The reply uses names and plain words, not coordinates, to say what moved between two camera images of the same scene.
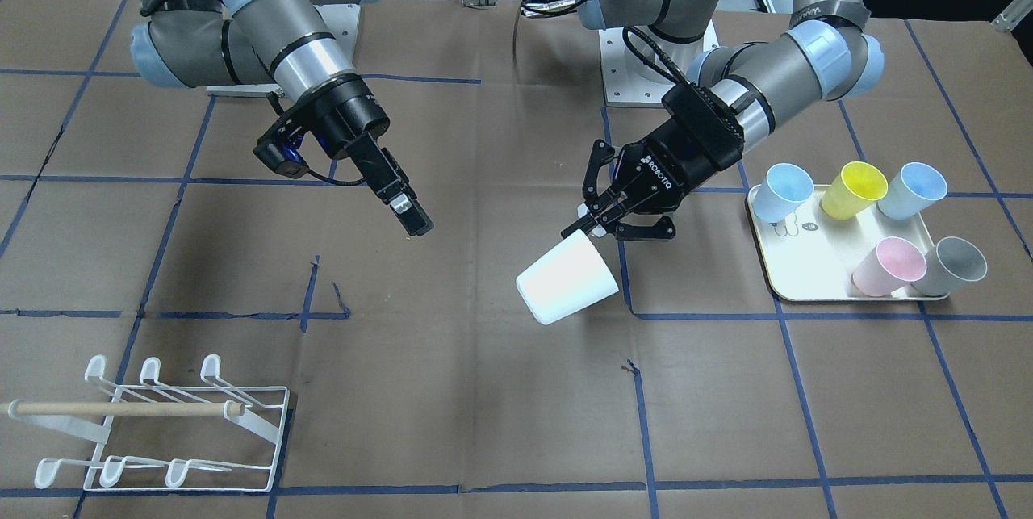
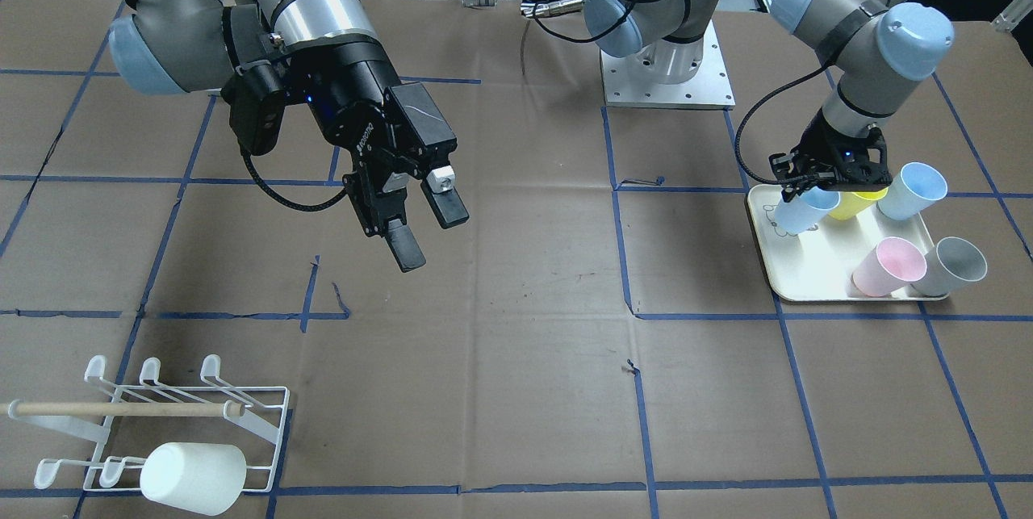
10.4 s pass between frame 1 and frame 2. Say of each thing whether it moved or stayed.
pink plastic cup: stayed
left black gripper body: moved
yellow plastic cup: stayed
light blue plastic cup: moved
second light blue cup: stayed
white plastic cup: moved
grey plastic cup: stayed
